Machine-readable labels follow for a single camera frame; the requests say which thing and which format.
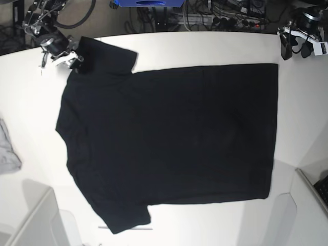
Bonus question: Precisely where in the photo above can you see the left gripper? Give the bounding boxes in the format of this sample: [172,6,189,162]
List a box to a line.
[277,12,323,60]

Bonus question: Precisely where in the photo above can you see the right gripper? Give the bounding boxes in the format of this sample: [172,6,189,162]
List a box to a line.
[40,33,84,70]

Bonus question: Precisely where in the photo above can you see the black T-shirt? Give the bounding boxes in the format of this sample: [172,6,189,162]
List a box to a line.
[56,37,278,234]

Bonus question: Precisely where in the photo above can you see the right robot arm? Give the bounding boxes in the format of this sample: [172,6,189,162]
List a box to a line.
[21,1,96,70]

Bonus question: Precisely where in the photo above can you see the blue plastic bin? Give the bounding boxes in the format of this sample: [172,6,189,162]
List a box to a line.
[117,0,185,7]

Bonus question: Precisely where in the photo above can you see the power strip with plugs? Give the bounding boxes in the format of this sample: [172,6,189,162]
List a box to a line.
[173,14,264,30]

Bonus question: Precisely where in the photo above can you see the grey cloth at left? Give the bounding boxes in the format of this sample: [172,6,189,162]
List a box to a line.
[1,119,22,175]

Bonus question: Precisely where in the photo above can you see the black keyboard at right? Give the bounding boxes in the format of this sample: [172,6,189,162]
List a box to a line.
[314,179,327,203]

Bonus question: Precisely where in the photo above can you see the white box lower right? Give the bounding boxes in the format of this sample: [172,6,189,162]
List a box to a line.
[266,169,327,245]

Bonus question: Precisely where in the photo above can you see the white box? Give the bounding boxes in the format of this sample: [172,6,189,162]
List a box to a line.
[266,169,327,245]
[1,179,82,245]

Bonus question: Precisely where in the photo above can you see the white box lower left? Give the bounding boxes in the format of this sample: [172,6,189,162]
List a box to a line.
[1,179,82,245]

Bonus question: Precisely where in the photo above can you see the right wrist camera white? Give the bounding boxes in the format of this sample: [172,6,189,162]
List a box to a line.
[39,54,63,77]

